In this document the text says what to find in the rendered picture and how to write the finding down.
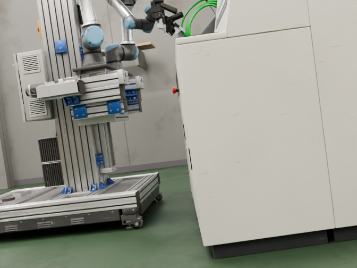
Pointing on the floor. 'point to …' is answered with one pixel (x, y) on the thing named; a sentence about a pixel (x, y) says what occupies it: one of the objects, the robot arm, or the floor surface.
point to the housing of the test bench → (338, 104)
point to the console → (256, 131)
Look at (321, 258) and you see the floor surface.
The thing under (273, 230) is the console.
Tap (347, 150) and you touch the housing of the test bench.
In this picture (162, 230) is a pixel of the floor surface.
